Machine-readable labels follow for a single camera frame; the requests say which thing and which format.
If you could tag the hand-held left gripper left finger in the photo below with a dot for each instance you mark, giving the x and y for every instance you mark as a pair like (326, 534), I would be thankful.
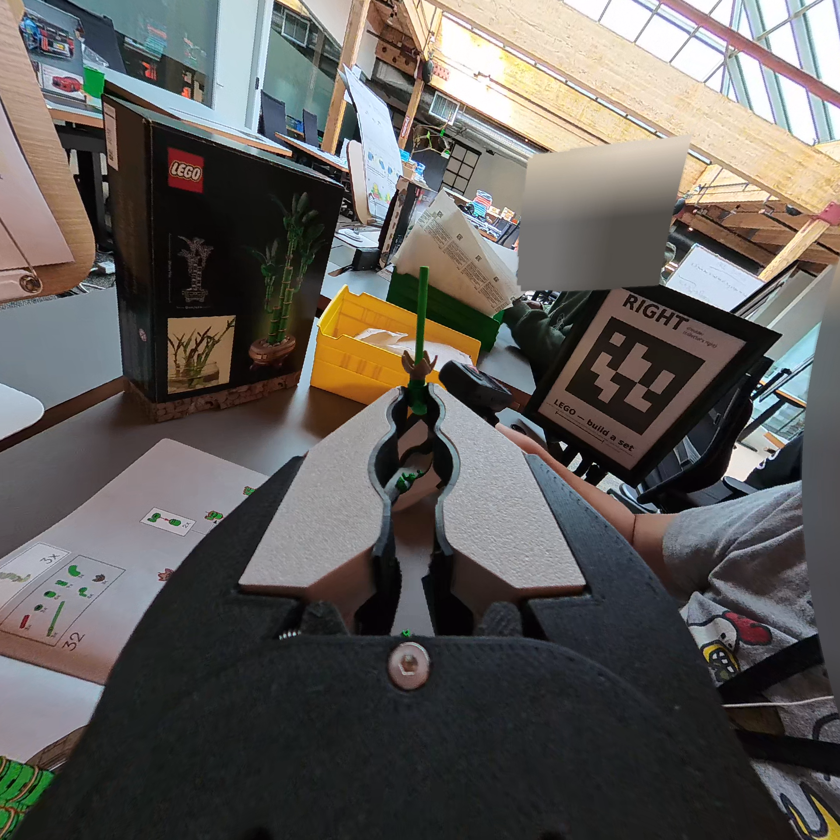
(321, 525)

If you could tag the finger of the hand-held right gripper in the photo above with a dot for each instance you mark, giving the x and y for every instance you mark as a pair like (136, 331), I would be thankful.
(423, 495)
(417, 433)

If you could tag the whiteboard with writing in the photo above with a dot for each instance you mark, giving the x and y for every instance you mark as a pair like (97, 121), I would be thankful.
(715, 279)

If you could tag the grey printed t-shirt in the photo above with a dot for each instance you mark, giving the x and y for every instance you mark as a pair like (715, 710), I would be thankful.
(735, 558)

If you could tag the person's right forearm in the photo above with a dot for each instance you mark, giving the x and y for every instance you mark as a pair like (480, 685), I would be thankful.
(640, 544)

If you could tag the green lego stem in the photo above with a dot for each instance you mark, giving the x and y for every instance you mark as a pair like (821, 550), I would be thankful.
(422, 315)

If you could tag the folded white paper sheets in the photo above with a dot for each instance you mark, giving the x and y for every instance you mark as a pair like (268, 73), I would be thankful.
(453, 256)

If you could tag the white flip chart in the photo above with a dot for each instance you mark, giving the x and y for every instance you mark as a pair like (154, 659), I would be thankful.
(374, 144)

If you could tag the wooden document stand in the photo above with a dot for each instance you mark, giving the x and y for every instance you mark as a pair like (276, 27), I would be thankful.
(39, 131)

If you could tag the green plastic bin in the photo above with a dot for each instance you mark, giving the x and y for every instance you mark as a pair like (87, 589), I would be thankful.
(446, 315)

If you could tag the person's right hand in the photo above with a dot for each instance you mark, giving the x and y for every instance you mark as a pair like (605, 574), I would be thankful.
(528, 443)

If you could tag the yellow plastic bin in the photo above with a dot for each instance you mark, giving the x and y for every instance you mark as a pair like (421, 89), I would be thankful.
(341, 367)

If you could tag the toy car set box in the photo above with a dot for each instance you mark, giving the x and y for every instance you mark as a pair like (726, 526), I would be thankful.
(52, 59)

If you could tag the black office chair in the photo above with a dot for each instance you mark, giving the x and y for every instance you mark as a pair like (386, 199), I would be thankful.
(709, 459)

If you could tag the lego instruction booklet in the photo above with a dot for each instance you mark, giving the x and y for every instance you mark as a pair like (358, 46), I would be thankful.
(98, 564)

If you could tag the white plastic bag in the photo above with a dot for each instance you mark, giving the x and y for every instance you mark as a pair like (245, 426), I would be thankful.
(380, 338)

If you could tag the small green lego connector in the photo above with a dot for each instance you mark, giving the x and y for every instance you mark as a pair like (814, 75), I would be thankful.
(403, 484)

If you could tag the black lego set box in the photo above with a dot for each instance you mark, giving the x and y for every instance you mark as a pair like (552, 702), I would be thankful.
(216, 262)

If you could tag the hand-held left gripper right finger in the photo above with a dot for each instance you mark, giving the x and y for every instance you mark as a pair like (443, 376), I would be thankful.
(512, 525)

